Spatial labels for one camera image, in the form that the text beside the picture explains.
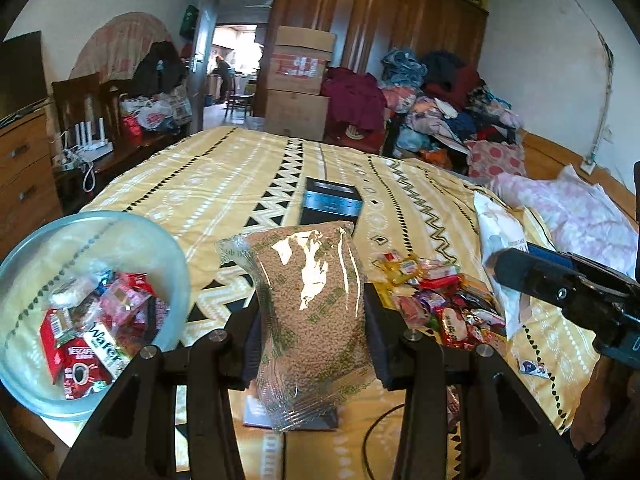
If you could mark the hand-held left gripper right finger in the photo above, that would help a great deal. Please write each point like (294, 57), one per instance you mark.
(382, 340)

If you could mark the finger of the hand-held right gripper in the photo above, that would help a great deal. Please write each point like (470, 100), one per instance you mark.
(525, 275)
(550, 255)

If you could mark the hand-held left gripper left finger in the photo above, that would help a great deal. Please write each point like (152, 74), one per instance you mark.
(250, 360)

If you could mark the large white snack bag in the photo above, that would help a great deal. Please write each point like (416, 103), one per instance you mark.
(500, 230)

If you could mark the pile of snack packets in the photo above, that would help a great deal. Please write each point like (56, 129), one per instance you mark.
(450, 310)

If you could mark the clear bag of brown grain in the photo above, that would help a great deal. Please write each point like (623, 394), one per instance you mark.
(310, 310)

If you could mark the mixed snack packets heap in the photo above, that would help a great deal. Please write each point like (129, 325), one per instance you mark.
(80, 355)

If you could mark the pink quilt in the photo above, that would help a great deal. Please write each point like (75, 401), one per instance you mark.
(575, 210)

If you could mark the small white blue packet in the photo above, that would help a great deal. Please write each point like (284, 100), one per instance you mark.
(531, 366)

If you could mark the red face mask box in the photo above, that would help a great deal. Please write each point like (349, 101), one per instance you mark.
(325, 420)

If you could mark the pink dotted cloth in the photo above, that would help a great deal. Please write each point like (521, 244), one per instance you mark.
(495, 160)

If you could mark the black shaver box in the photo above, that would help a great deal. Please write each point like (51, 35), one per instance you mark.
(330, 205)

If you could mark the pile of mixed clothes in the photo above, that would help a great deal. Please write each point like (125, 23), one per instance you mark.
(450, 110)

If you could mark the yellow patterned blanket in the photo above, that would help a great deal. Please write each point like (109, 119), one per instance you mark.
(225, 185)

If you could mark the white ribbed round object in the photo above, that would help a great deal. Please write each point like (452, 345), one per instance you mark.
(360, 132)

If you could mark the plain cardboard box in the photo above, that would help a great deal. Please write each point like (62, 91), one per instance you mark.
(295, 115)

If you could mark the maroon clothes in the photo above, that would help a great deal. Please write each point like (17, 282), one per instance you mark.
(355, 95)

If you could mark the small wooden chair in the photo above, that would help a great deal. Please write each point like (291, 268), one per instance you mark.
(240, 102)

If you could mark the white router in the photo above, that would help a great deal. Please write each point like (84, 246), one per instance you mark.
(100, 150)

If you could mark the white red printed plastic bag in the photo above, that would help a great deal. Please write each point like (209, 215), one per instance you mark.
(160, 115)

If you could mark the white power strip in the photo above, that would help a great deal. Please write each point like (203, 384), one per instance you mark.
(75, 162)

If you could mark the wooden wardrobe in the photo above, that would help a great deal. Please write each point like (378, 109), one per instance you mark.
(400, 10)

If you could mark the wooden dresser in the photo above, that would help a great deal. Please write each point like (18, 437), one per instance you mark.
(25, 170)

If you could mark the black jacket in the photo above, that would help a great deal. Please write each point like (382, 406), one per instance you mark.
(160, 70)

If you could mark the open top cardboard box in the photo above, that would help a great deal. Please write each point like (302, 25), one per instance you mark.
(302, 37)

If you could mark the dark wooden chair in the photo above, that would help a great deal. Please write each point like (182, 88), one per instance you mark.
(75, 100)

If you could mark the dark wooden door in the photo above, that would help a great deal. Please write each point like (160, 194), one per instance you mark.
(205, 35)

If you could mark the pink floral cover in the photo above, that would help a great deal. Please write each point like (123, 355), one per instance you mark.
(115, 40)

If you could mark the black television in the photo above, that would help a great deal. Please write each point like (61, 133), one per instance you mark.
(20, 75)

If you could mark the white wall socket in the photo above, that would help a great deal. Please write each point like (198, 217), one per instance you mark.
(589, 164)

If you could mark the wooden bed frame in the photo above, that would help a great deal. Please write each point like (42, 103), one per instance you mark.
(550, 147)

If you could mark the green wall box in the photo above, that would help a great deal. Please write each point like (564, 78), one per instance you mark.
(189, 22)

